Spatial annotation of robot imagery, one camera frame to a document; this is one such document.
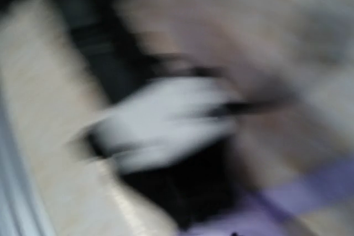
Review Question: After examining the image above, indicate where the lilac folding umbrella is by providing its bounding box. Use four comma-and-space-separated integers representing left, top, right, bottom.
184, 155, 353, 235

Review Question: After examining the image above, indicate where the aluminium front rail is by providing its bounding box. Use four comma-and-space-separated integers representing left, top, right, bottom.
1, 106, 55, 235

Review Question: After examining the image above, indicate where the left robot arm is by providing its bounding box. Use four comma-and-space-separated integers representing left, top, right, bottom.
1, 0, 244, 230

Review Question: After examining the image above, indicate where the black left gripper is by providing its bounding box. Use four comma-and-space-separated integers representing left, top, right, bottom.
121, 141, 242, 228

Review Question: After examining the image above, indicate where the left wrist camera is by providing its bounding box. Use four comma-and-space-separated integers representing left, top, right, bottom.
87, 77, 236, 174

